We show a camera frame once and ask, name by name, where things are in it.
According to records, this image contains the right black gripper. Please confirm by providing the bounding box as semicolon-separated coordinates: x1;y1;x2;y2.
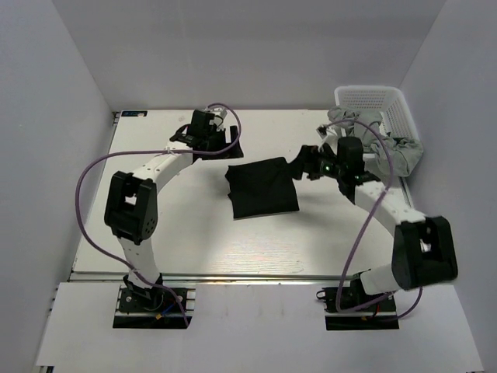
282;145;346;181

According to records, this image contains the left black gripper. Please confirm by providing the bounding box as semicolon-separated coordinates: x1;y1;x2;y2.
203;127;244;161

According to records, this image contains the black t shirt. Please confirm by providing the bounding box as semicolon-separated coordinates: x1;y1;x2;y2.
225;157;299;219

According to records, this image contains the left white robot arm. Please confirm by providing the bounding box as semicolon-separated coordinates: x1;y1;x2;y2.
104;103;244;310

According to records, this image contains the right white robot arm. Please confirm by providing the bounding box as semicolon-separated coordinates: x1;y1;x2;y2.
290;137;458;310

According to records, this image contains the grey t shirt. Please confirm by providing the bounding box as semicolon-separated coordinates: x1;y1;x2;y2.
328;106;424;177

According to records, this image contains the white plastic basket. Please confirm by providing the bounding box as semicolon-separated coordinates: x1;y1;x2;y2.
332;85;420;160

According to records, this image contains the blue label sticker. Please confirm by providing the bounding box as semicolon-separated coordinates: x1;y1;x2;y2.
120;110;148;117

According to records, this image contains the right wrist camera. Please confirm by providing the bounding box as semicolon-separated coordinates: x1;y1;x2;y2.
316;125;340;147

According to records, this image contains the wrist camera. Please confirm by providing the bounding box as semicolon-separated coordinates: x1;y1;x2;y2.
209;107;228;131
316;125;340;147

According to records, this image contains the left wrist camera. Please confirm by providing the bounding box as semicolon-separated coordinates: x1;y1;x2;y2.
209;107;228;131

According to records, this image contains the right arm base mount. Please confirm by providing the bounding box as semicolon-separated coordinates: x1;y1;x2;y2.
316;281;399;332

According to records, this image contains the aluminium table rail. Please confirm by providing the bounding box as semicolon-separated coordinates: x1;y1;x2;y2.
68;271;440;285

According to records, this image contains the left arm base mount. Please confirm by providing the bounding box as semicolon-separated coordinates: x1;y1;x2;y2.
113;286;187;329

